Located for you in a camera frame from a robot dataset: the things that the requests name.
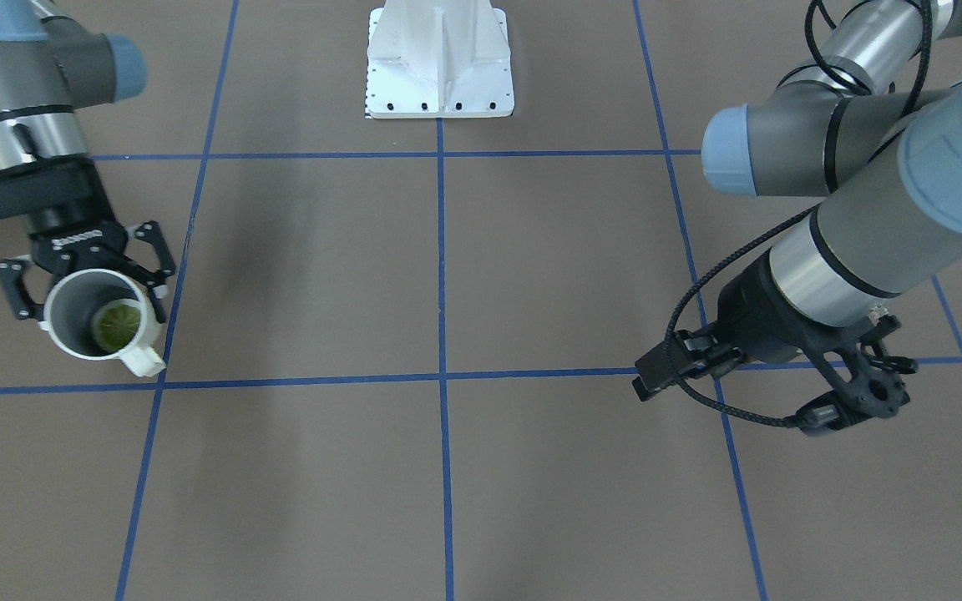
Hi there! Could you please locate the white mug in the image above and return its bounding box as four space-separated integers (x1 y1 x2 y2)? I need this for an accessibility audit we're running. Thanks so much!
39 269 165 377

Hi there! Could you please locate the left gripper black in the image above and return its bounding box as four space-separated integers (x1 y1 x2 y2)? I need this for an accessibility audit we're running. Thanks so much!
631 261 820 401

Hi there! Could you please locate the white pedestal column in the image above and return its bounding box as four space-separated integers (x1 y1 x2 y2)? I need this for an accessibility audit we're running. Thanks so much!
364 1 515 119

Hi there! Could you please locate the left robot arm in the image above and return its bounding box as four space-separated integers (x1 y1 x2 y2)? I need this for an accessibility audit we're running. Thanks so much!
634 1 962 416

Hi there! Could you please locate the black braided cable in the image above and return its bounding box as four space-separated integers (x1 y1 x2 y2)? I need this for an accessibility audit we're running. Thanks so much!
663 0 933 430

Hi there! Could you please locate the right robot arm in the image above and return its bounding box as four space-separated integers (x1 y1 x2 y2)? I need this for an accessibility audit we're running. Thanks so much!
0 1 176 322

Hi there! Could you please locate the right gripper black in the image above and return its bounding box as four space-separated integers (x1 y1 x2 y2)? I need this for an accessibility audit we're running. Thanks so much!
0 167 178 325

